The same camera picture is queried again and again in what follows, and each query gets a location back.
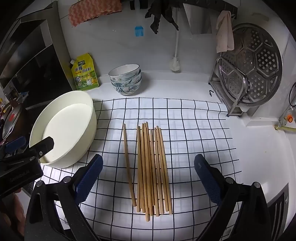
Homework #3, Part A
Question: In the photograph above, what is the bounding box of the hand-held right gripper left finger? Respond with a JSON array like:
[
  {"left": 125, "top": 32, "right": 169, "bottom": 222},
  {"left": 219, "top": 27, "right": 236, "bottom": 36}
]
[{"left": 24, "top": 154, "right": 104, "bottom": 241}]

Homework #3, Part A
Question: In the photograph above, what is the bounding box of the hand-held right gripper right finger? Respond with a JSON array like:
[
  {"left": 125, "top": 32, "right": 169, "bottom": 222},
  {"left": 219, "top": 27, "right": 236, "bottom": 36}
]
[{"left": 194, "top": 153, "right": 272, "bottom": 241}]

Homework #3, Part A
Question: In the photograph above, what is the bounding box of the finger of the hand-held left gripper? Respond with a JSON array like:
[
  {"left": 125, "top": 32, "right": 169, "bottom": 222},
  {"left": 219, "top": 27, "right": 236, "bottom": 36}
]
[
  {"left": 30, "top": 137, "right": 55, "bottom": 160},
  {"left": 5, "top": 136, "right": 27, "bottom": 154}
]

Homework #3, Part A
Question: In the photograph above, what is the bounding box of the cream round basin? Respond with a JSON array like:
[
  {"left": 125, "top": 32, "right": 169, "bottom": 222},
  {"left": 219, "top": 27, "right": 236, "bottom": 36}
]
[{"left": 29, "top": 90, "right": 97, "bottom": 169}]

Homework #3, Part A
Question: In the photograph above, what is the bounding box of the bundle of bamboo chopsticks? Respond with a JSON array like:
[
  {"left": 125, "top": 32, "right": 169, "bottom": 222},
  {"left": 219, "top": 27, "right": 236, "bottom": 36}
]
[{"left": 122, "top": 122, "right": 173, "bottom": 222}]

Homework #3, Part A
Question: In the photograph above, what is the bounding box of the person's left hand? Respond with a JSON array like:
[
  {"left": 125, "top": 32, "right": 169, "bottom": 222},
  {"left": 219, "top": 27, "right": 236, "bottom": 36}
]
[{"left": 0, "top": 188, "right": 26, "bottom": 237}]

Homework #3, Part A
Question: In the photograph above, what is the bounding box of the white black-checked cloth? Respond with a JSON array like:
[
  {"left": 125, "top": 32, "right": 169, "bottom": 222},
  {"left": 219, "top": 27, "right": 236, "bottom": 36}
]
[{"left": 35, "top": 97, "right": 242, "bottom": 241}]

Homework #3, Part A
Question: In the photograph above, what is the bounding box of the grey slotted metal panel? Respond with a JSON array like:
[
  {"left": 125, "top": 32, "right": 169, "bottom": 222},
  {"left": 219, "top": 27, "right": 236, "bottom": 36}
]
[{"left": 266, "top": 183, "right": 290, "bottom": 234}]

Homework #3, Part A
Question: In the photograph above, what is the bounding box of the steel dish rack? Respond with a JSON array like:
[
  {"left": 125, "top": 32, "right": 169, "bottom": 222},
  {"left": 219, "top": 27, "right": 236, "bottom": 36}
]
[{"left": 208, "top": 58, "right": 257, "bottom": 117}]

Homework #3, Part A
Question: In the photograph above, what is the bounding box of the yellow seasoning pouch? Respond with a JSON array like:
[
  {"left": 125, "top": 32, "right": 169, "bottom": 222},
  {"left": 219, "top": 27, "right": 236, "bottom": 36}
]
[{"left": 70, "top": 53, "right": 100, "bottom": 91}]

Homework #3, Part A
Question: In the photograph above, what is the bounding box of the gas valve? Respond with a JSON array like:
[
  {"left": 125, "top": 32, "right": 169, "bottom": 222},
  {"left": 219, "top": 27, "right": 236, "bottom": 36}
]
[{"left": 279, "top": 105, "right": 296, "bottom": 127}]

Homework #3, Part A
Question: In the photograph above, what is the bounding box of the white dish brush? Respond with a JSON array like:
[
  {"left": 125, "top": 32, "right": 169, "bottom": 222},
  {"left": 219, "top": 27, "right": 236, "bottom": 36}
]
[{"left": 170, "top": 30, "right": 181, "bottom": 73}]

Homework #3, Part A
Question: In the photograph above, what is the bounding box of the perforated steel steamer plate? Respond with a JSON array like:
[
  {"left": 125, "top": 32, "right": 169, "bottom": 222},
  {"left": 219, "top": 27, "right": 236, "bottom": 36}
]
[{"left": 218, "top": 23, "right": 284, "bottom": 107}]

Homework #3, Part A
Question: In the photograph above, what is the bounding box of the orange patterned dishcloth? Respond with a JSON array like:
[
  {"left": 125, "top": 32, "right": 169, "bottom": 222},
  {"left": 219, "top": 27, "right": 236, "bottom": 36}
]
[{"left": 69, "top": 0, "right": 122, "bottom": 28}]

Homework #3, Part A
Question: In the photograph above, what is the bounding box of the pink hanging towel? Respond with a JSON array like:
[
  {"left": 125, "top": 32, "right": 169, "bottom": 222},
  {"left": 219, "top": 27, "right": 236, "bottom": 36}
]
[{"left": 216, "top": 10, "right": 235, "bottom": 53}]

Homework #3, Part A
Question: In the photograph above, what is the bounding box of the black hanging cloth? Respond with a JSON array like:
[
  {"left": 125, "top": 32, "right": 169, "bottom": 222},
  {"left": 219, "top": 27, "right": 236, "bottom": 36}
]
[{"left": 144, "top": 0, "right": 179, "bottom": 35}]

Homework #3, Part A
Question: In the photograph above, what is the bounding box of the yellow gas hose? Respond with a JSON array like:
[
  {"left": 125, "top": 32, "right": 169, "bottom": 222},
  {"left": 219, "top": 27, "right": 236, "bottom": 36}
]
[{"left": 274, "top": 124, "right": 296, "bottom": 134}]

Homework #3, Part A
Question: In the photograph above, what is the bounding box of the thin grey cable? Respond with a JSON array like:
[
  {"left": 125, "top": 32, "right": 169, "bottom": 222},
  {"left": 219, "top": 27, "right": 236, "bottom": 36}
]
[{"left": 288, "top": 82, "right": 296, "bottom": 105}]

